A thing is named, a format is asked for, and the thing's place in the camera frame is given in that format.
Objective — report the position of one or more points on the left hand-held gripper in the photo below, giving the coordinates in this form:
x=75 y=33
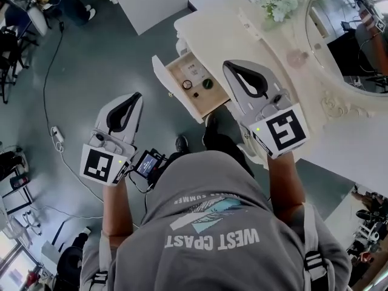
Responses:
x=97 y=165

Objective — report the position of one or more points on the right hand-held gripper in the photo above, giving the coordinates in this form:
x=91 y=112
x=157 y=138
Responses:
x=285 y=129

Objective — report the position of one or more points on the wooden drawer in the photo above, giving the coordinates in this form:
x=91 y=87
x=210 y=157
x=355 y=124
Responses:
x=209 y=102

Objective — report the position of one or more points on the round black lidded jar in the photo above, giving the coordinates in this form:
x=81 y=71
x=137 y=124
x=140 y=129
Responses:
x=187 y=84

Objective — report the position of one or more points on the person's right forearm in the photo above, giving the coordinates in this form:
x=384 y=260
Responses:
x=285 y=186

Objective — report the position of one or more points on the person's left forearm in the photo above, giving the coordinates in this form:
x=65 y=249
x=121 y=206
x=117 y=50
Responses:
x=116 y=211

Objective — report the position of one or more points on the cream vanity dressing table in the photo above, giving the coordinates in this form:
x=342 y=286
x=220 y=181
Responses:
x=212 y=35

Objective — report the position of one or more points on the pink perfume bottle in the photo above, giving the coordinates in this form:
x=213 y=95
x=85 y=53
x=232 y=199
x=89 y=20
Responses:
x=296 y=57

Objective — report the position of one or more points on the black screen device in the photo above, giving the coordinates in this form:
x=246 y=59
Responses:
x=148 y=164

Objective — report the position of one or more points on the person's right shoe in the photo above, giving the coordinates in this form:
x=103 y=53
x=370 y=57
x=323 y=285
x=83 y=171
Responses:
x=210 y=123

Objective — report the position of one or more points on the person's shoe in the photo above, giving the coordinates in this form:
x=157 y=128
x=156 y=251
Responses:
x=210 y=123
x=182 y=144

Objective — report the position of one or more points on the black trousers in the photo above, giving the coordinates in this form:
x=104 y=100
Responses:
x=224 y=145

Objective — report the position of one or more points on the white power strip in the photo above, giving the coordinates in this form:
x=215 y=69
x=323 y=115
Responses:
x=57 y=134

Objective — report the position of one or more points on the white paper card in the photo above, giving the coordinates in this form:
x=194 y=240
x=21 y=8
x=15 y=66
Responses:
x=194 y=71

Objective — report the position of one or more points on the person's left shoe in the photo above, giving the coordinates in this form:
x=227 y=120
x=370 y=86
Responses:
x=182 y=144

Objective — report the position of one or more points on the green glass vase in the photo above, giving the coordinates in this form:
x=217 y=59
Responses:
x=267 y=25

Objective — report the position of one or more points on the white flower bouquet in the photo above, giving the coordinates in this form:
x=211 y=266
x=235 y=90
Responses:
x=280 y=0

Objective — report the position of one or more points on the oval white framed mirror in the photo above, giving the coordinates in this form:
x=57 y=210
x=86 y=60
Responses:
x=348 y=41

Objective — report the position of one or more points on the black office chair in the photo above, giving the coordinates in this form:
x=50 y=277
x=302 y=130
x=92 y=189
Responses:
x=9 y=62

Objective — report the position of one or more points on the black round stool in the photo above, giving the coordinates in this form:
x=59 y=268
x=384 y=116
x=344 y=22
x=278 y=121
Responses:
x=69 y=264

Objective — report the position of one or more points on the grey printed t-shirt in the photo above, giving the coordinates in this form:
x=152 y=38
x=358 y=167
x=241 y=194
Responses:
x=218 y=253

